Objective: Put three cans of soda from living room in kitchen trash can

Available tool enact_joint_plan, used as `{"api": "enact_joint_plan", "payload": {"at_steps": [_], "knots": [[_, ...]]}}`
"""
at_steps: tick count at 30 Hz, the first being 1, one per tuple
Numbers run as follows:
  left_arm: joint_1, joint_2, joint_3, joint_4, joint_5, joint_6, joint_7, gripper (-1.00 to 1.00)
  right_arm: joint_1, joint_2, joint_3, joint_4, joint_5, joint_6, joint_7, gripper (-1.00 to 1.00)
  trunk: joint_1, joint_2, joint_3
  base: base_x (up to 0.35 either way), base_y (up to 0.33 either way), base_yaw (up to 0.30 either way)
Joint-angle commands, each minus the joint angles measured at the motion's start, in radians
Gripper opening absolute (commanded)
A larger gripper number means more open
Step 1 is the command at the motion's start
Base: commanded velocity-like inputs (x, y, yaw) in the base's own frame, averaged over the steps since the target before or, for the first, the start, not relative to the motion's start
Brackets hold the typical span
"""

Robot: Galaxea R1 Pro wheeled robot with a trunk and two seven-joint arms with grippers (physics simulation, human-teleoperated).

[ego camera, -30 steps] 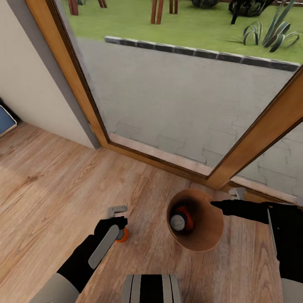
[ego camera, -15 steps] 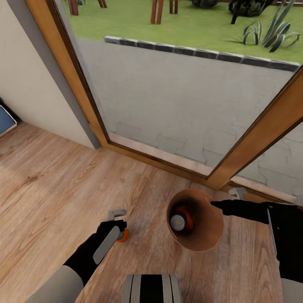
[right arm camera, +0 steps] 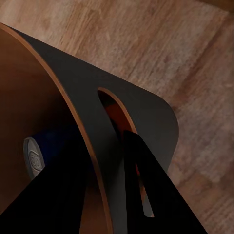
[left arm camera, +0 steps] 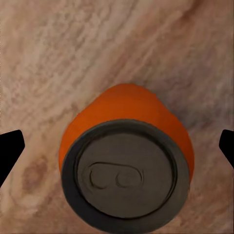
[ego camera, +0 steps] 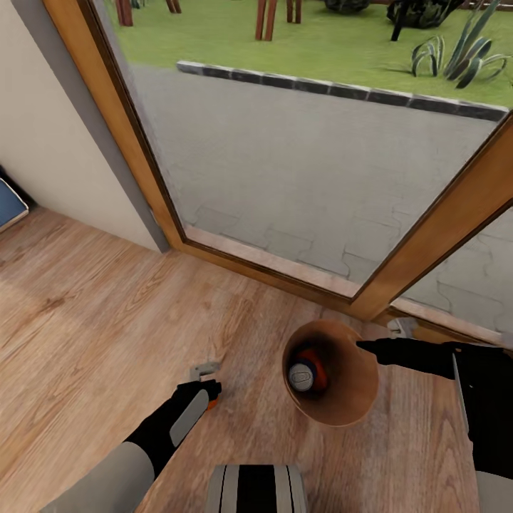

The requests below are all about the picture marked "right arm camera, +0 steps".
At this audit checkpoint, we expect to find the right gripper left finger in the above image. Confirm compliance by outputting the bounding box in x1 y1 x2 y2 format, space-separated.
0 133 91 234

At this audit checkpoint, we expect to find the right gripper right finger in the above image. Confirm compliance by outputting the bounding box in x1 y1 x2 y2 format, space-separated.
123 130 207 234

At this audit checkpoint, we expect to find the can of soda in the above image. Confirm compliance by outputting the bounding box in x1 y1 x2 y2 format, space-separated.
103 97 140 176
23 123 121 180

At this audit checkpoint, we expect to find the trash can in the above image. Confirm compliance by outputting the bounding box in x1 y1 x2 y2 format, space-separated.
0 22 179 234

